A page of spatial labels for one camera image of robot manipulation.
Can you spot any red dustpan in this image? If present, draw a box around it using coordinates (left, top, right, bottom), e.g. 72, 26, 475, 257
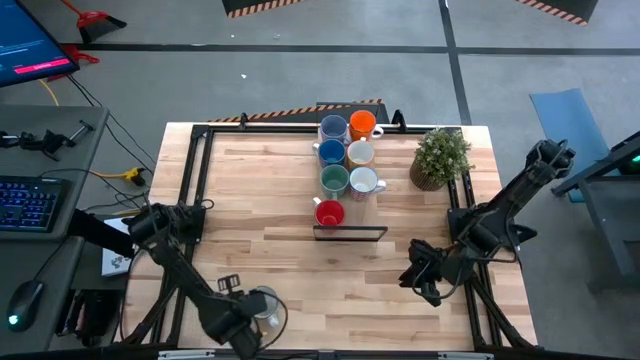
46, 43, 101, 82

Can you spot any black platform with hazard stripes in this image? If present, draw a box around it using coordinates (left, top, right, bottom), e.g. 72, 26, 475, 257
516, 0, 600, 27
221, 0, 307, 20

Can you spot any red mug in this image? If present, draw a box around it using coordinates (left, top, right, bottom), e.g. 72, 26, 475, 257
312, 196, 346, 229

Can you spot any wooden tray board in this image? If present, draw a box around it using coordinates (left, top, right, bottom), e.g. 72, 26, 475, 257
312, 124, 390, 243

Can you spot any dark blue mug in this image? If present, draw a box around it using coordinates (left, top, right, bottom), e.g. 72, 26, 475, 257
312, 138, 348, 169

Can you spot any yellow plug with cable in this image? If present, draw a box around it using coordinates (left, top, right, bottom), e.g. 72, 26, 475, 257
89, 167, 147, 187

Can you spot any computer monitor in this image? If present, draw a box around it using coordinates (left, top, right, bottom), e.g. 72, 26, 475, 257
0, 0, 81, 89

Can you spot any black aluminium table frame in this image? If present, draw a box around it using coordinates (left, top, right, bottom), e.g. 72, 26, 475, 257
114, 122, 539, 351

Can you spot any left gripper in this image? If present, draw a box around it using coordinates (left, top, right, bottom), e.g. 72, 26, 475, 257
217, 273, 270, 326

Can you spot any long black hazard-striped base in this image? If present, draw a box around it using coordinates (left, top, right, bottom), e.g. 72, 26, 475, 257
207, 97, 392, 126

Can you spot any backlit keyboard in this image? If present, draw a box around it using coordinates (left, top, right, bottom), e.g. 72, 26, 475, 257
0, 174, 65, 234

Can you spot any green mug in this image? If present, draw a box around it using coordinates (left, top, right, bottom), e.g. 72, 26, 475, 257
319, 163, 351, 201

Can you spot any red and black broom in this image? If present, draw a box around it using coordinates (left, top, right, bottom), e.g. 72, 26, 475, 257
59, 0, 128, 45

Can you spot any black angled bar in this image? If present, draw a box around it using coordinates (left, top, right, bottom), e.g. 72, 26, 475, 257
65, 208, 137, 259

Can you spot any green plant in ribbed pot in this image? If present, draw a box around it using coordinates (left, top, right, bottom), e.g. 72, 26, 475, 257
408, 127, 475, 193

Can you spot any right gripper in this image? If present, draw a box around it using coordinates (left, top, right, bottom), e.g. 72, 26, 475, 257
398, 238, 469, 308

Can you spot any metal rod with black ends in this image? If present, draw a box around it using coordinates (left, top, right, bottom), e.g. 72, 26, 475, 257
68, 119, 95, 144

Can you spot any grey desk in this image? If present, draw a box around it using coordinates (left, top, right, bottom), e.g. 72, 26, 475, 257
0, 104, 111, 354

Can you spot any grey stand with green light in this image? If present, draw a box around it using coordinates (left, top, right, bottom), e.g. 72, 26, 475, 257
552, 130, 640, 294

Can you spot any white patterned mug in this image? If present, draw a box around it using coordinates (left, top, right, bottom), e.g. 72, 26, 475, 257
348, 165, 388, 203

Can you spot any orange mug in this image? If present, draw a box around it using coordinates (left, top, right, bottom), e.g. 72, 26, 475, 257
348, 109, 385, 143

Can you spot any cream mug with yellow dots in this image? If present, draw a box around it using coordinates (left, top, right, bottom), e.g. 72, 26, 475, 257
346, 138, 376, 171

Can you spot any silver metal bracket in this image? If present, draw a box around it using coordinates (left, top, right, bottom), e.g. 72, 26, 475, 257
437, 351, 495, 360
158, 349, 216, 360

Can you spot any white grey mug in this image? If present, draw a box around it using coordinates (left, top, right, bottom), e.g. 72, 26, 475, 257
252, 284, 282, 329

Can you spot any black equipment bundle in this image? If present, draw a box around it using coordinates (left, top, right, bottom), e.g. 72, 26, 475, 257
53, 287, 124, 350

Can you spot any white printed box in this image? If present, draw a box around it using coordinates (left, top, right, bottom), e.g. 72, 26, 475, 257
101, 217, 134, 278

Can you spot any black clamp tool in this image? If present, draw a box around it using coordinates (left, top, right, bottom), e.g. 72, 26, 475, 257
0, 128, 77, 162

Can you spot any black computer mouse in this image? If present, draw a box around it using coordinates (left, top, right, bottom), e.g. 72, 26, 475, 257
5, 279, 45, 334

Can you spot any blue floor mat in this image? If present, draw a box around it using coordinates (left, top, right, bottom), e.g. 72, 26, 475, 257
528, 88, 615, 204

